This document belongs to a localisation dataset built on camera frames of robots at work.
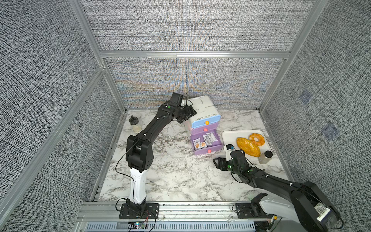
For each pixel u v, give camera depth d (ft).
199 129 2.95
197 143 3.19
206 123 2.87
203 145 3.17
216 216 2.40
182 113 2.59
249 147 3.03
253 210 2.15
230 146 2.60
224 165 2.54
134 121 3.26
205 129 3.03
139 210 2.10
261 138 3.29
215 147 3.00
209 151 3.03
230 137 3.35
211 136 3.31
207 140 3.20
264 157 2.79
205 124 2.88
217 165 2.61
